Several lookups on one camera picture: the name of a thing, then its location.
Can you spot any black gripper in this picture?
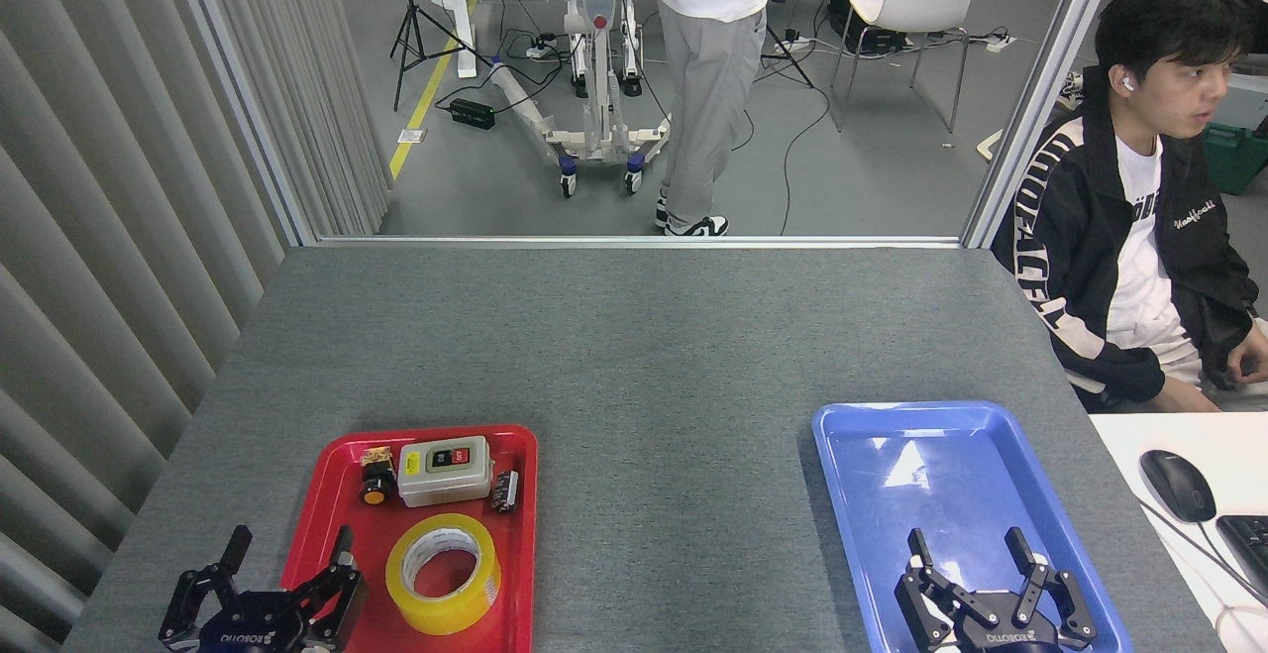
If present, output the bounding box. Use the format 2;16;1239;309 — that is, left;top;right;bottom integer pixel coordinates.
158;524;370;653
895;527;1099;653

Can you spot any yellow tape roll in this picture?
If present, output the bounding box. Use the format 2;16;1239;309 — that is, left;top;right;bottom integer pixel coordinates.
385;512;502;636

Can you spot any seated person's right hand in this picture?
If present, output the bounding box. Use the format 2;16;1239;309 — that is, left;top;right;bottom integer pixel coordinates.
1149;376;1221;413

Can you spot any seated person's left hand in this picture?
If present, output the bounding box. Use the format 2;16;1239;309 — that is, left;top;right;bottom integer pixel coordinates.
1226;319;1268;386

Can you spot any red plastic tray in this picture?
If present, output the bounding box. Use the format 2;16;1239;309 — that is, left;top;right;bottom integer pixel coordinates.
280;423;539;653

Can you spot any black push button orange cap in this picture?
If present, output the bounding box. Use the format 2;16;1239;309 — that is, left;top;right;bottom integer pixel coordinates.
359;447;399;507

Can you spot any blue plastic tray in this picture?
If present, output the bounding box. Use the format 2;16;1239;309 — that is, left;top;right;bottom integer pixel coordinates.
811;400;1133;653

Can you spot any black computer mouse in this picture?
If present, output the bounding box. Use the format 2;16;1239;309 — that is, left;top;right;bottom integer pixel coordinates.
1139;450;1217;523

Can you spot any black keyboard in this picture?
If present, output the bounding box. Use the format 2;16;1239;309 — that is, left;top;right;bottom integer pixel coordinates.
1215;514;1268;599

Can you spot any seated person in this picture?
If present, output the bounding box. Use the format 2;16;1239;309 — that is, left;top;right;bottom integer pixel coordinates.
991;0;1268;413

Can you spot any green bin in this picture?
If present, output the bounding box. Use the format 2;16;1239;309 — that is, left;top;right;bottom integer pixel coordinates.
1201;123;1268;196

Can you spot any standing person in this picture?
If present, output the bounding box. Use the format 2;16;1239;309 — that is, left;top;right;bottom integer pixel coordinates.
652;0;769;238

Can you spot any white stand on wheels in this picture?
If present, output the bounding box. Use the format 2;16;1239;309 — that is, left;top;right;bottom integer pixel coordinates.
490;0;675;200

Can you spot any grey two-button switch box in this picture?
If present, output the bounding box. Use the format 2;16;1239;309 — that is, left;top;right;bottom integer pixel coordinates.
397;436;494;508

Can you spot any black mouse cable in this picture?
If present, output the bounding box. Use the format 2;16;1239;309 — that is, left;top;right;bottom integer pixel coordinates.
1134;494;1268;609

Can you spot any white cable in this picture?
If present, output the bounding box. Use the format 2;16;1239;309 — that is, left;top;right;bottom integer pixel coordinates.
1216;603;1268;648

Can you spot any black floor cable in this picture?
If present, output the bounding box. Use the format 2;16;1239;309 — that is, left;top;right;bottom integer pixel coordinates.
781;88;831;236

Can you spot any silver frame post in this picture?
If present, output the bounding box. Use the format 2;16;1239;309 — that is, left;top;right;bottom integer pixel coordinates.
961;0;1130;250
163;0;318;248

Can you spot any silver frame rail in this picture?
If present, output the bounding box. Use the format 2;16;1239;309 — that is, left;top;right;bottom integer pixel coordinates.
315;234;967;250

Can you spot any black camera tripod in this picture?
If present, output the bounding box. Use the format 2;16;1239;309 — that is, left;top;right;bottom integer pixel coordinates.
389;0;493;112

